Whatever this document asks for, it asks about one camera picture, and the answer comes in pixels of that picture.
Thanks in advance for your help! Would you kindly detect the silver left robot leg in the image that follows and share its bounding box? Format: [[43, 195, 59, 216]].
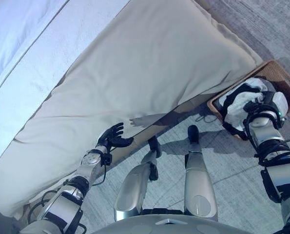
[[114, 136, 161, 221]]

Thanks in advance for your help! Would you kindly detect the white duvet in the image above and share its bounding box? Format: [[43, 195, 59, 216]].
[[0, 0, 133, 171]]

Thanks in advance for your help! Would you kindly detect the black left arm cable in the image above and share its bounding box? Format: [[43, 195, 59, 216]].
[[29, 156, 113, 221]]

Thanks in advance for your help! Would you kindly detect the ruffled white garment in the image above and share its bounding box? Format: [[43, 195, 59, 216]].
[[224, 77, 270, 132]]

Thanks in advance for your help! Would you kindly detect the beige bed blanket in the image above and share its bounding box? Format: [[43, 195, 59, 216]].
[[0, 0, 263, 218]]

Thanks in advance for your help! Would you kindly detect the black garment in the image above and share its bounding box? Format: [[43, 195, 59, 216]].
[[216, 85, 248, 141]]

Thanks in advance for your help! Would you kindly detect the brown wicker basket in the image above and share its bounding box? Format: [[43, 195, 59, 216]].
[[207, 59, 290, 141]]

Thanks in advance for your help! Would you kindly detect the brown bed base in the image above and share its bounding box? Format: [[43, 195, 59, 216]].
[[91, 97, 224, 178]]

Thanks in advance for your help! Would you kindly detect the grey rug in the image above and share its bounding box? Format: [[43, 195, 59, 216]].
[[78, 0, 290, 234]]

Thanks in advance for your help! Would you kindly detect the grey robot torso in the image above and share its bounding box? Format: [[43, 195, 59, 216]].
[[86, 208, 235, 234]]

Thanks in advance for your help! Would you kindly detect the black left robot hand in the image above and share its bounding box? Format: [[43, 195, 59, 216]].
[[97, 122, 134, 153]]

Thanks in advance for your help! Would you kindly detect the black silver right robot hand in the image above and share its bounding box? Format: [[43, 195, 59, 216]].
[[243, 90, 289, 120]]

